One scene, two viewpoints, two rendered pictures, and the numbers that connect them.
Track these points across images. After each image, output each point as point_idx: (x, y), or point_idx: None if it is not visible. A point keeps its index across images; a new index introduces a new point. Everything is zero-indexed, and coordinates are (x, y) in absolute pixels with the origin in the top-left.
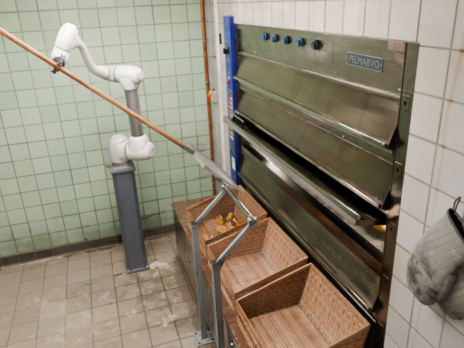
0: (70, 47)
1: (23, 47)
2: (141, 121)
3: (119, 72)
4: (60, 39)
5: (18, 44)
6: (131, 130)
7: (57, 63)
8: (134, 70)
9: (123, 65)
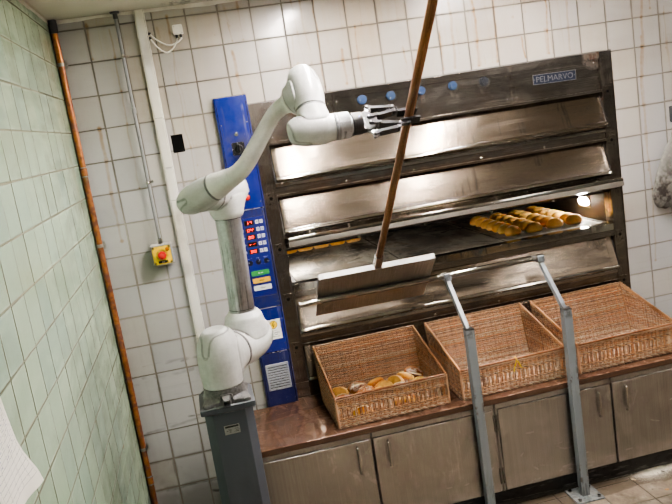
0: None
1: (421, 76)
2: (391, 214)
3: None
4: (321, 89)
5: (422, 69)
6: (247, 299)
7: (416, 108)
8: None
9: None
